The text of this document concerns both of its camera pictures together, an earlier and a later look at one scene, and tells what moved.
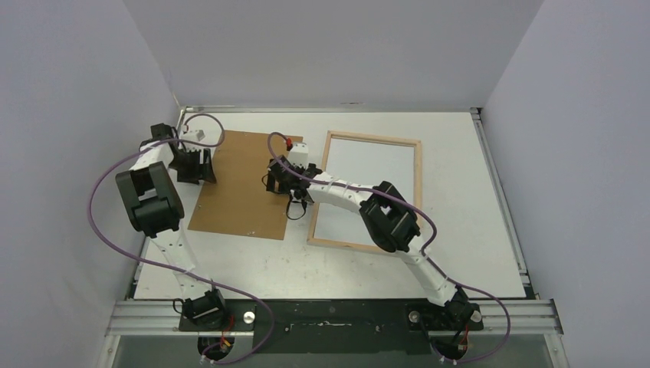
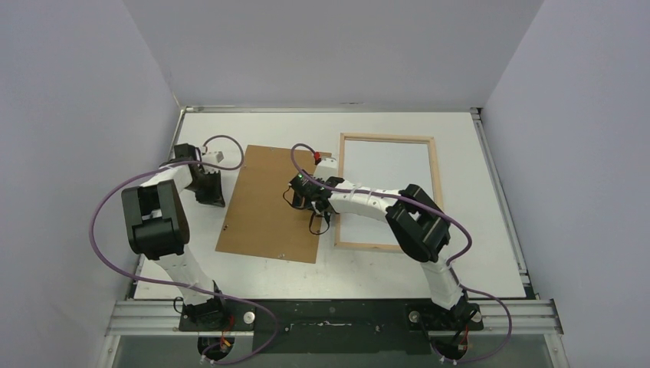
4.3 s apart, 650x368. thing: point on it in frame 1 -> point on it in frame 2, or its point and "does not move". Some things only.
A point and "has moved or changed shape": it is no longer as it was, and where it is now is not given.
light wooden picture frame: [416, 143] -> [383, 138]
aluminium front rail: [500, 318] does not move
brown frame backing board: [238, 202] has moved or changed shape
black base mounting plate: [375, 326] does not move
